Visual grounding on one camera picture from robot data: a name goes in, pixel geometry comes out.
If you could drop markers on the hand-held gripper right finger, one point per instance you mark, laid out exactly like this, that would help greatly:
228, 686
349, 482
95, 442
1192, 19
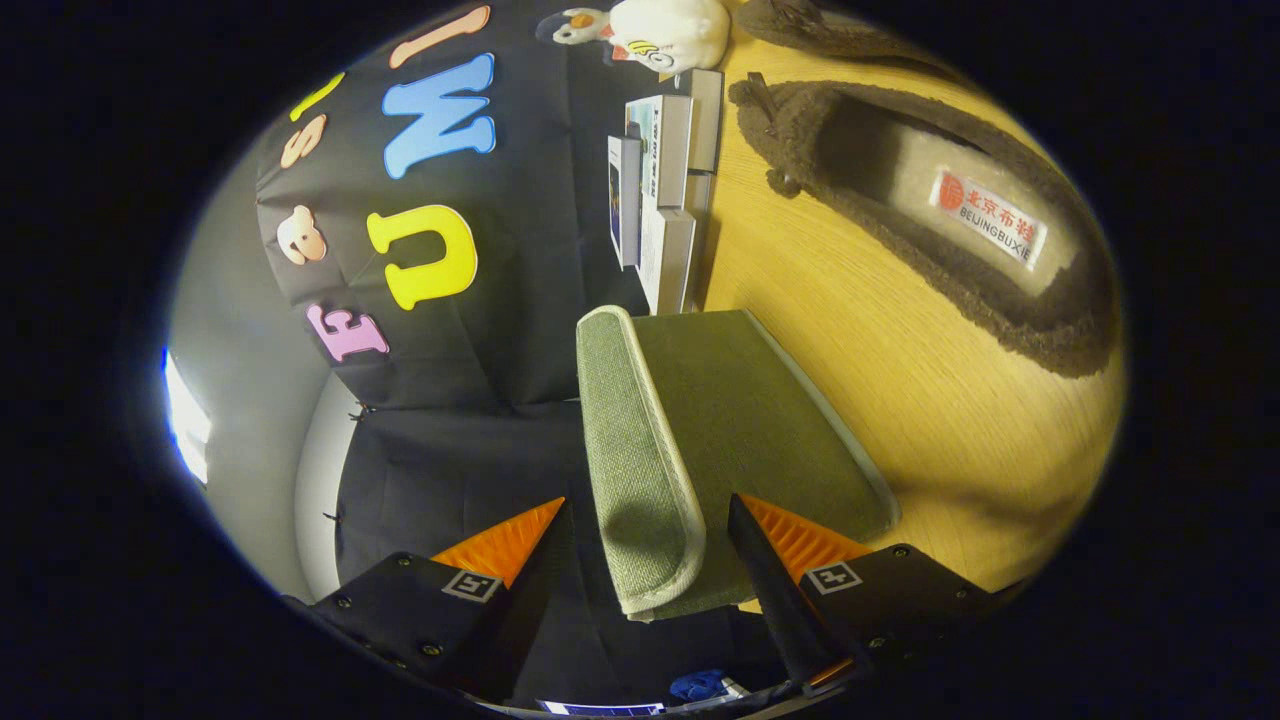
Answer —
775, 590

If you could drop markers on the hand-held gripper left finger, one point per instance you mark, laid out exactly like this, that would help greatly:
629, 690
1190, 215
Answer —
535, 600

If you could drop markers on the green fabric storage box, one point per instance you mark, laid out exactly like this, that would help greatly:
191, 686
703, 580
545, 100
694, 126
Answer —
720, 420

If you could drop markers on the brown fuzzy shoe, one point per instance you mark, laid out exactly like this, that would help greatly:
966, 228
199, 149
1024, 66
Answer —
960, 300
830, 30

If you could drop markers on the black backdrop cloth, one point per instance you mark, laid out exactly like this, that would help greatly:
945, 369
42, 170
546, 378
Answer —
520, 330

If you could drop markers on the white book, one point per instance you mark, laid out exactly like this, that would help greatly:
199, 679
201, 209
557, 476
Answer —
670, 260

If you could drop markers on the large ceiling light panel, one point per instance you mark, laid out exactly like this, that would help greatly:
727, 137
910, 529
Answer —
187, 420

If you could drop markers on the book with blue picture cover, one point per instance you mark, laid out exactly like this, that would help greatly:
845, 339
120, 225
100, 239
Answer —
625, 200

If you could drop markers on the white plush toy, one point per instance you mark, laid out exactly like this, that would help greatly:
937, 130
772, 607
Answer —
680, 30

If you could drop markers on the penguin plush toy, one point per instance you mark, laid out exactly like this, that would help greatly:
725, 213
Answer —
582, 25

